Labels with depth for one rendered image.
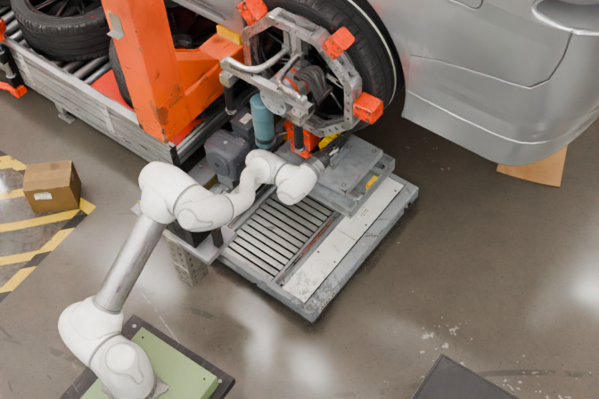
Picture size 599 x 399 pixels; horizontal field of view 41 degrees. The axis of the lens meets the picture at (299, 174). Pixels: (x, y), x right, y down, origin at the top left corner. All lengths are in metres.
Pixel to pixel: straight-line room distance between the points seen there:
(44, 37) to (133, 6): 1.35
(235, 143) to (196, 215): 1.03
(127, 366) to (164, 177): 0.63
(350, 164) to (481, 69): 1.10
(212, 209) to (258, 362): 1.00
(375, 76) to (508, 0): 0.66
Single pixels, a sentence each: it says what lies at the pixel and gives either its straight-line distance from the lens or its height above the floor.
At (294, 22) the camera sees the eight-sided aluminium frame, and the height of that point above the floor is 1.09.
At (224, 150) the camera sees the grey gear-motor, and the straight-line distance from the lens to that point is 3.50.
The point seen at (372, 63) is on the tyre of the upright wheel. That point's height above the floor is 1.01.
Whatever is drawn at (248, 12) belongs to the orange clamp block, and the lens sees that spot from 3.07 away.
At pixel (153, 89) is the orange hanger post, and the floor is 0.84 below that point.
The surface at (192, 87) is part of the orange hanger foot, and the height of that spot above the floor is 0.68.
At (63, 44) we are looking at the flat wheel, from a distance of 4.20.
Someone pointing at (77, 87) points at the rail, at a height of 0.39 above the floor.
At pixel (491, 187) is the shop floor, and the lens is 3.90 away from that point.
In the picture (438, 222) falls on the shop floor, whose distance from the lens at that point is 3.74.
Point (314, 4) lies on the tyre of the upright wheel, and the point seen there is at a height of 1.17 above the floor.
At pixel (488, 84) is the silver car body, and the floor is 1.12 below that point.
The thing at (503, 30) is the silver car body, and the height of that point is 1.36.
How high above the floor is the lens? 3.05
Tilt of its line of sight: 51 degrees down
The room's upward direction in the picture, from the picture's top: 4 degrees counter-clockwise
